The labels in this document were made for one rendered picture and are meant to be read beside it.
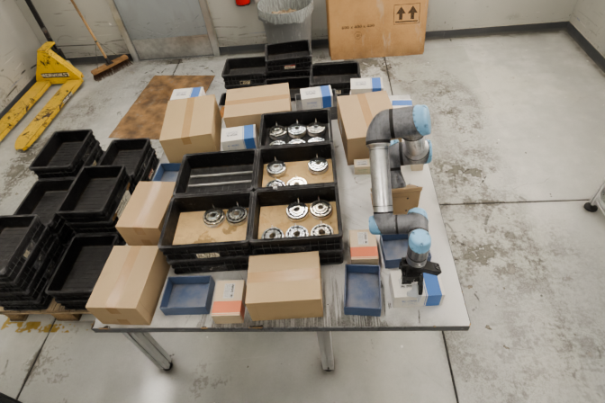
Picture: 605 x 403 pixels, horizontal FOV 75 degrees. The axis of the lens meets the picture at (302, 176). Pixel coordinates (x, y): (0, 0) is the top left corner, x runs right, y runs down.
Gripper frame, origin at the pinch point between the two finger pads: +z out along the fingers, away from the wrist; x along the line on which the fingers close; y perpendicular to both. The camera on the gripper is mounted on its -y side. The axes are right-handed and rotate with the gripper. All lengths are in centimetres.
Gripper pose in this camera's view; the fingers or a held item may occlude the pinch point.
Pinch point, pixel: (416, 285)
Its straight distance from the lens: 177.1
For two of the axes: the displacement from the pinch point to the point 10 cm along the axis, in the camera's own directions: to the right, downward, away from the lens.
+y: -10.0, 0.7, 0.6
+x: 0.1, 7.2, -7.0
